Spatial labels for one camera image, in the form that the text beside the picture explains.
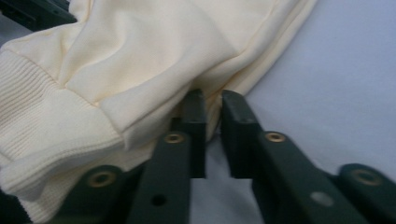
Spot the cream sweatshirt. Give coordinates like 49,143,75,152
0,0,319,224

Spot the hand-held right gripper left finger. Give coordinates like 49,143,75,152
126,89,207,224

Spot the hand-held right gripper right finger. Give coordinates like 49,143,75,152
220,89,372,224

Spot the white table board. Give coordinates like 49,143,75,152
0,0,396,224

